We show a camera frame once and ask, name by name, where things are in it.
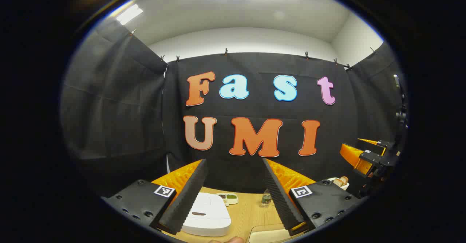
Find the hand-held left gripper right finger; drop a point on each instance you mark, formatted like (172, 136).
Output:
(278, 199)

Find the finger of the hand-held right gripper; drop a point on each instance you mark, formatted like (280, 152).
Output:
(378, 144)
(358, 157)

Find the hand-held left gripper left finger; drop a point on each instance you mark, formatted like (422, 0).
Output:
(189, 195)

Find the white rice cooker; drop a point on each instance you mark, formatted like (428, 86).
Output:
(207, 214)

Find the white rice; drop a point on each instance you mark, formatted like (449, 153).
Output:
(269, 237)

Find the clear rice container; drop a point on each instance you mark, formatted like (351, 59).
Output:
(265, 235)

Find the clear plastic water bottle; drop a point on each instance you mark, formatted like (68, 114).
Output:
(266, 198)

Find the toast bread slice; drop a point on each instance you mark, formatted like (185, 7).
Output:
(338, 181)
(344, 179)

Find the white toaster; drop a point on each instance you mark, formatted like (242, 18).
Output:
(344, 186)

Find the white divided condiment dish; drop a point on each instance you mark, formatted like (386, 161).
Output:
(227, 198)

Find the black backdrop cloth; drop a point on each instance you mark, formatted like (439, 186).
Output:
(120, 108)

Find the ceiling light panel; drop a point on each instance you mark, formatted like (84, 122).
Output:
(129, 14)

